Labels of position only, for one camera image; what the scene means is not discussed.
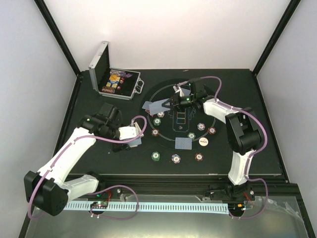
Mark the yellow big blind button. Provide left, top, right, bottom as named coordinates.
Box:
left=109, top=75, right=120, bottom=81

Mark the round black poker mat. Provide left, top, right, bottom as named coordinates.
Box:
left=141, top=79, right=223, bottom=150

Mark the purple cable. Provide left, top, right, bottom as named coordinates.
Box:
left=173, top=76, right=268, bottom=220
left=27, top=116, right=148, bottom=221

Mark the black aluminium rail base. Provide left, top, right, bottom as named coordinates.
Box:
left=95, top=174, right=302, bottom=201

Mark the purple chip roll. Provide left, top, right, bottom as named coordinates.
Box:
left=110, top=69, right=126, bottom=77

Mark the blue white chip stack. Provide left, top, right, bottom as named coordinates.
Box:
left=171, top=154, right=181, bottom=164

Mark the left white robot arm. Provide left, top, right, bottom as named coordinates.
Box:
left=24, top=113, right=147, bottom=220

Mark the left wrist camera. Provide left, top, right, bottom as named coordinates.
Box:
left=99, top=103, right=120, bottom=122

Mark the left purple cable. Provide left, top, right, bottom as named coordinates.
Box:
left=27, top=116, right=148, bottom=221

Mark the brown poker chip stack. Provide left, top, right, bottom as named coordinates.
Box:
left=195, top=153, right=204, bottom=161

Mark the dealt card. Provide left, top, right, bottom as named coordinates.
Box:
left=181, top=87, right=191, bottom=96
left=142, top=101, right=152, bottom=110
left=175, top=137, right=193, bottom=150

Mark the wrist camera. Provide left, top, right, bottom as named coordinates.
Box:
left=99, top=103, right=120, bottom=122
left=189, top=78, right=207, bottom=98

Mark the white dealer button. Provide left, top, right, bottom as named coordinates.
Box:
left=199, top=137, right=209, bottom=146

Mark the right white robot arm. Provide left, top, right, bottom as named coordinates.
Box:
left=162, top=93, right=268, bottom=200

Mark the blue backed card deck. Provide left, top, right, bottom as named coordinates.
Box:
left=128, top=138, right=142, bottom=148

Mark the white slotted cable duct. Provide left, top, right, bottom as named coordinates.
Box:
left=64, top=201, right=229, bottom=215

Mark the open aluminium poker case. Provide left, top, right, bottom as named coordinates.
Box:
left=89, top=41, right=144, bottom=100

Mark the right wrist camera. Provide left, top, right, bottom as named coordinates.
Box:
left=189, top=78, right=207, bottom=98

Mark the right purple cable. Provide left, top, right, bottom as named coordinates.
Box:
left=173, top=76, right=268, bottom=220

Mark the green poker chip stack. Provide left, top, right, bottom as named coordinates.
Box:
left=151, top=151, right=160, bottom=162

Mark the orange black chip roll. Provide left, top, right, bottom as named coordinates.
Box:
left=103, top=87, right=115, bottom=94

